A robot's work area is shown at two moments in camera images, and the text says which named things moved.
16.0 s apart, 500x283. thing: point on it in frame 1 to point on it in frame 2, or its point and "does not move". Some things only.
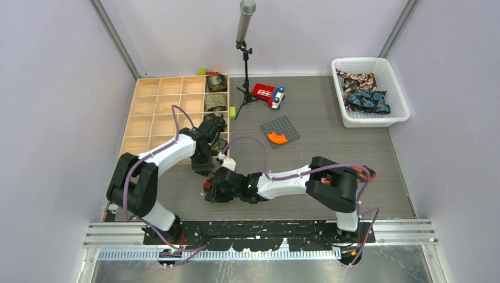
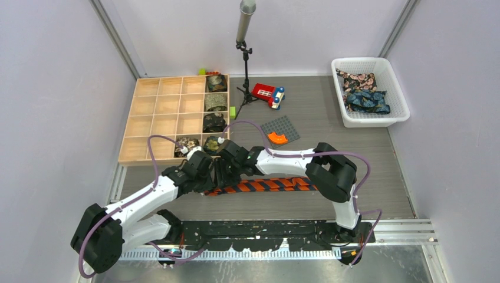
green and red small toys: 202,71 does not move
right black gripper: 214,194 to 221,178
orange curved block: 277,139 does not move
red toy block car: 273,95 does not move
